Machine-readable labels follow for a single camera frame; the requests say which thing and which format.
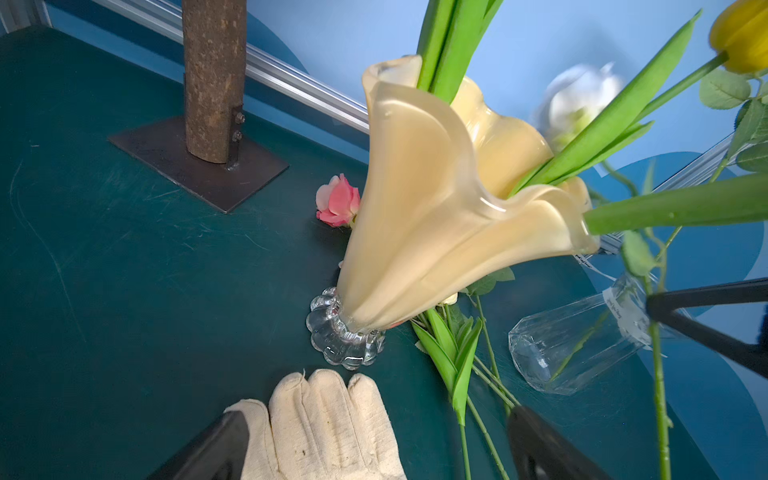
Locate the orange yellow tulip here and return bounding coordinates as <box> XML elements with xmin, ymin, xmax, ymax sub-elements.
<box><xmin>417</xmin><ymin>0</ymin><xmax>503</xmax><ymax>104</ymax></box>

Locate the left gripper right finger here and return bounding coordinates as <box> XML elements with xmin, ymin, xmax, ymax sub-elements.
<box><xmin>507</xmin><ymin>405</ymin><xmax>611</xmax><ymax>480</ymax></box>

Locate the clear glass vase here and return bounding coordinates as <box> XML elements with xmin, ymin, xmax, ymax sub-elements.
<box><xmin>508</xmin><ymin>273</ymin><xmax>665</xmax><ymax>396</ymax></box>

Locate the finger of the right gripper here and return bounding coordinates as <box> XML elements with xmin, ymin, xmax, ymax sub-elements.
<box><xmin>645</xmin><ymin>277</ymin><xmax>768</xmax><ymax>380</ymax></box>

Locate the pink cherry blossom tree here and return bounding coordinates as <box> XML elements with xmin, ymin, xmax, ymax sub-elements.
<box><xmin>109</xmin><ymin>1</ymin><xmax>288</xmax><ymax>213</ymax></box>

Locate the white tulip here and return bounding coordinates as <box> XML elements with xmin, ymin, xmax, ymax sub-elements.
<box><xmin>410</xmin><ymin>305</ymin><xmax>484</xmax><ymax>479</ymax></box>

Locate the pink rose with stem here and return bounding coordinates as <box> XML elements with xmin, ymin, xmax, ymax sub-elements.
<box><xmin>699</xmin><ymin>69</ymin><xmax>767</xmax><ymax>183</ymax></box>

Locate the yellow fluted glass vase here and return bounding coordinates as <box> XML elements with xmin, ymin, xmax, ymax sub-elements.
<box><xmin>306</xmin><ymin>55</ymin><xmax>599</xmax><ymax>370</ymax></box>

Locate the cream work glove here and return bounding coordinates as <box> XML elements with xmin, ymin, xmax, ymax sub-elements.
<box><xmin>226</xmin><ymin>369</ymin><xmax>406</xmax><ymax>479</ymax></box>

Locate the aluminium back frame rail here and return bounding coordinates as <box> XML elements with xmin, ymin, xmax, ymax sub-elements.
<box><xmin>0</xmin><ymin>0</ymin><xmax>739</xmax><ymax>253</ymax></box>

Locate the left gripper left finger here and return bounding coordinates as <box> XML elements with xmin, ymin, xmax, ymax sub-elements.
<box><xmin>148</xmin><ymin>411</ymin><xmax>249</xmax><ymax>480</ymax></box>

